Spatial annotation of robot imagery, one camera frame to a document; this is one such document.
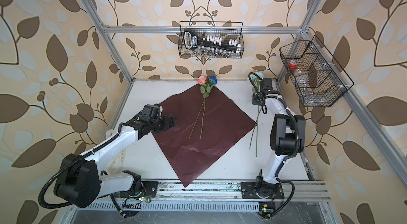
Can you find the pink fake rose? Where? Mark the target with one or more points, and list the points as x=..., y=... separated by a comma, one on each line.
x=202, y=81

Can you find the cream ribbon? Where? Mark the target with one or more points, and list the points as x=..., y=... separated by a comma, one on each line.
x=115, y=165

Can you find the light blue fake rose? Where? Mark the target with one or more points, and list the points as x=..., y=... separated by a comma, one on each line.
x=255, y=79

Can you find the dark red wrapping paper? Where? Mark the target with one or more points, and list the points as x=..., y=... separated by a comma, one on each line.
x=206, y=129

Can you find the wire basket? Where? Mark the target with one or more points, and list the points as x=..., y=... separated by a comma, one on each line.
x=333, y=80
x=224, y=28

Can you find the right wire basket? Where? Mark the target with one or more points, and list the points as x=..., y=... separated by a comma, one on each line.
x=333, y=80

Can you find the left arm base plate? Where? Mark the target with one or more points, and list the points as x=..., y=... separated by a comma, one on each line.
x=147, y=189

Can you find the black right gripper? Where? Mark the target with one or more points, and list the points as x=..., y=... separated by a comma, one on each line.
x=254, y=100

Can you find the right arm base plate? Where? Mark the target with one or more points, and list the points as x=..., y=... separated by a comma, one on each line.
x=251, y=190

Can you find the back wire basket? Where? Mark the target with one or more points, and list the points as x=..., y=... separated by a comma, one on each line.
x=224, y=28

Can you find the plastic bottle red cap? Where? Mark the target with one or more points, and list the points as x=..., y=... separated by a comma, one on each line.
x=304, y=80

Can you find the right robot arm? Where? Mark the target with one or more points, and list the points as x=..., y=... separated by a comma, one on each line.
x=286, y=142

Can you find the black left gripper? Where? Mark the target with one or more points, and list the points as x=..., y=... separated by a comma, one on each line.
x=168, y=124

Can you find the black tool in basket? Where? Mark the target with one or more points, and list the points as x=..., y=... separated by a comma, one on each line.
x=195, y=40

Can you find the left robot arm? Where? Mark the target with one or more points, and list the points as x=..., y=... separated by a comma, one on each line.
x=82, y=179

